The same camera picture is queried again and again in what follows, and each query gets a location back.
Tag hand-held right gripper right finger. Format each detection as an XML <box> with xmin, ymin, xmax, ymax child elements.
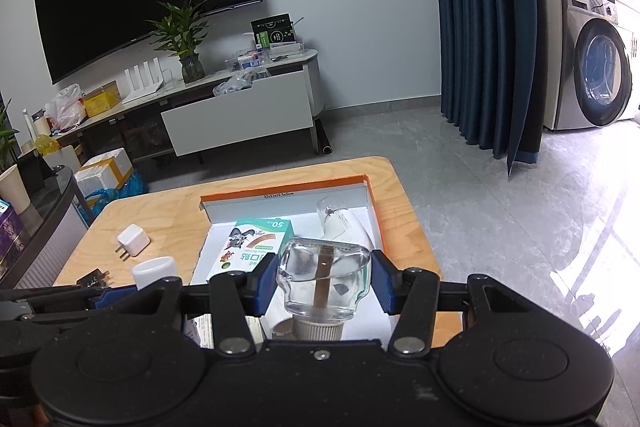
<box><xmin>369</xmin><ymin>249</ymin><xmax>543</xmax><ymax>356</ymax></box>

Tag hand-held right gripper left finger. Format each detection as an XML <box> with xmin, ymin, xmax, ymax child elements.
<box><xmin>107</xmin><ymin>251</ymin><xmax>279</xmax><ymax>356</ymax></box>

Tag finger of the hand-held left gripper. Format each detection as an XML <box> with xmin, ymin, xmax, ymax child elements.
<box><xmin>0</xmin><ymin>284</ymin><xmax>106</xmax><ymax>304</ymax></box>
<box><xmin>20</xmin><ymin>287</ymin><xmax>140</xmax><ymax>325</ymax></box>

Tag white pill bottle orange label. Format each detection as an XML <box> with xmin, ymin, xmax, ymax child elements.
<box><xmin>132</xmin><ymin>257</ymin><xmax>178</xmax><ymax>291</ymax></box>

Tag clear glass bottle white cap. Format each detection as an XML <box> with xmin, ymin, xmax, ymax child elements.
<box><xmin>276</xmin><ymin>237</ymin><xmax>372</xmax><ymax>343</ymax></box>

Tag orange-rimmed white tray box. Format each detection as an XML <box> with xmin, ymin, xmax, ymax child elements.
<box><xmin>190</xmin><ymin>174</ymin><xmax>401</xmax><ymax>350</ymax></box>

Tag black plug adapter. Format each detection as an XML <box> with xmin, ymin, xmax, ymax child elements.
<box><xmin>76</xmin><ymin>270</ymin><xmax>112</xmax><ymax>291</ymax></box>

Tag teal bandage box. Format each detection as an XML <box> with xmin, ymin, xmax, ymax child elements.
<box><xmin>207</xmin><ymin>218</ymin><xmax>296</xmax><ymax>284</ymax></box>

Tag white square charger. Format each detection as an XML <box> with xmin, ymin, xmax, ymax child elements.
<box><xmin>116</xmin><ymin>224</ymin><xmax>150</xmax><ymax>262</ymax></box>

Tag dark glass side counter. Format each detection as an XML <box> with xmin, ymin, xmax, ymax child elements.
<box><xmin>0</xmin><ymin>164</ymin><xmax>93</xmax><ymax>290</ymax></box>

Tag plain white plug-in heater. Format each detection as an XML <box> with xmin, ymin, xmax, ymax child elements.
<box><xmin>316</xmin><ymin>194</ymin><xmax>374</xmax><ymax>253</ymax></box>

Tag purple patterned tin box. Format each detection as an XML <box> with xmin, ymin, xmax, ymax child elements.
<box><xmin>0</xmin><ymin>206</ymin><xmax>27</xmax><ymax>260</ymax></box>

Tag blue plastic bag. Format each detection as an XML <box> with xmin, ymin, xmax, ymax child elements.
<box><xmin>82</xmin><ymin>169</ymin><xmax>149</xmax><ymax>218</ymax></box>

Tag beige paper cup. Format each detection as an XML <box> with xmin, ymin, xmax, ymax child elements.
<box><xmin>0</xmin><ymin>164</ymin><xmax>32</xmax><ymax>214</ymax></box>

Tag black tablet stand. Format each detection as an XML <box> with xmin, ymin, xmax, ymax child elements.
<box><xmin>17</xmin><ymin>152</ymin><xmax>57</xmax><ymax>194</ymax></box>

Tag white foam box yellow tape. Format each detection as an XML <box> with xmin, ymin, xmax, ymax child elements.
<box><xmin>75</xmin><ymin>148</ymin><xmax>133</xmax><ymax>195</ymax></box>

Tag large leafy houseplant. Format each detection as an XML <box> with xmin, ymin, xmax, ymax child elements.
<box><xmin>0</xmin><ymin>99</ymin><xmax>21</xmax><ymax>172</ymax></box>

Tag grey television cabinet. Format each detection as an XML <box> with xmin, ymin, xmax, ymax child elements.
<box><xmin>50</xmin><ymin>48</ymin><xmax>327</xmax><ymax>168</ymax></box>

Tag white cabinet drawer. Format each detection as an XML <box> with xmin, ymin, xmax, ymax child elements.
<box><xmin>161</xmin><ymin>69</ymin><xmax>317</xmax><ymax>158</ymax></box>

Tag white plastic bag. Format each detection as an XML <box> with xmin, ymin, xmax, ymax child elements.
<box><xmin>45</xmin><ymin>84</ymin><xmax>87</xmax><ymax>130</ymax></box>

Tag clear bag of parts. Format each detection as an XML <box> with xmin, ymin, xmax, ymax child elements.
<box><xmin>213</xmin><ymin>74</ymin><xmax>261</xmax><ymax>96</ymax></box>

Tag yellow cardboard box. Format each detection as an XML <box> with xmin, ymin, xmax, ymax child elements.
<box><xmin>82</xmin><ymin>81</ymin><xmax>122</xmax><ymax>118</ymax></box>

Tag white router with antennas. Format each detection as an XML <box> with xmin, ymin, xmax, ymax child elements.
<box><xmin>122</xmin><ymin>63</ymin><xmax>166</xmax><ymax>104</ymax></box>

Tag clear plastic containers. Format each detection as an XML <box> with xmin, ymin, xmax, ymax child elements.
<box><xmin>225</xmin><ymin>47</ymin><xmax>271</xmax><ymax>72</ymax></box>

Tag dark glass vase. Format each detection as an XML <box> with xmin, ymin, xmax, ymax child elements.
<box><xmin>179</xmin><ymin>54</ymin><xmax>206</xmax><ymax>84</ymax></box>

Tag clear acrylic tray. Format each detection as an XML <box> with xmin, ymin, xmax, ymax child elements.
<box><xmin>267</xmin><ymin>39</ymin><xmax>306</xmax><ymax>61</ymax></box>

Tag black and green box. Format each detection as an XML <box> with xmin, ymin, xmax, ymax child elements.
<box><xmin>251</xmin><ymin>13</ymin><xmax>297</xmax><ymax>51</ymax></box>

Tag green bamboo plant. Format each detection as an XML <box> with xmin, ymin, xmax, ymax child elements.
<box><xmin>145</xmin><ymin>0</ymin><xmax>213</xmax><ymax>58</ymax></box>

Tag dark blue curtain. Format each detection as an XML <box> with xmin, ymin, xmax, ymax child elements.
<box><xmin>426</xmin><ymin>0</ymin><xmax>546</xmax><ymax>178</ymax></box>

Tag white washing machine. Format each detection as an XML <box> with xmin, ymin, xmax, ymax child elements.
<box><xmin>554</xmin><ymin>0</ymin><xmax>640</xmax><ymax>132</ymax></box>

